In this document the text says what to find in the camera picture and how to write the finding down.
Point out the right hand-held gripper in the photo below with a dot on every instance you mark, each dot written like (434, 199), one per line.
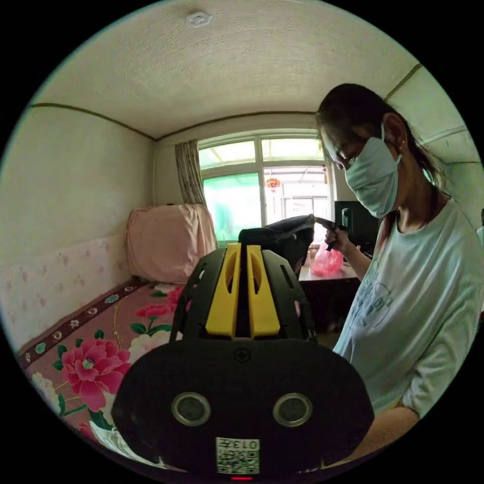
(339, 228)

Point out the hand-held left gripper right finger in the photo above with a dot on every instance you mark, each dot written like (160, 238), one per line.
(264, 310)

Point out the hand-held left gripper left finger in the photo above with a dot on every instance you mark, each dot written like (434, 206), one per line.
(223, 302)

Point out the black t-shirt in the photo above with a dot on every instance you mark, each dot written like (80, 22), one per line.
(280, 234)

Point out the person's right forearm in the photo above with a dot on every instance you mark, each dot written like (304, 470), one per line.
(359, 264)

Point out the person's left forearm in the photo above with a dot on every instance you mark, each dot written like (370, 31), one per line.
(382, 435)

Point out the person's right hand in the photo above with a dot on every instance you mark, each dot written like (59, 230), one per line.
(342, 240)

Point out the black monitor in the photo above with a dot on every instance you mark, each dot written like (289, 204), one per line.
(359, 223)

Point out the pink plastic bag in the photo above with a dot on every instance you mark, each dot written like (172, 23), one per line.
(326, 262)

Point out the dark wooden table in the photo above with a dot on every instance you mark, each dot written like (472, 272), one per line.
(325, 298)

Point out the bedding stack under pink cloth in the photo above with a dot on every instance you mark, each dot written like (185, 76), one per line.
(166, 245)

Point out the window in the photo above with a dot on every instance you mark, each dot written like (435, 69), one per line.
(242, 196)

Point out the person's body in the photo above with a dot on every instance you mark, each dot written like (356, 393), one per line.
(412, 287)

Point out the patterned curtain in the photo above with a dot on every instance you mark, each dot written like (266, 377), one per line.
(189, 174)

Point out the bed with floral sheet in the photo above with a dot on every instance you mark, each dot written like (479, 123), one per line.
(90, 340)

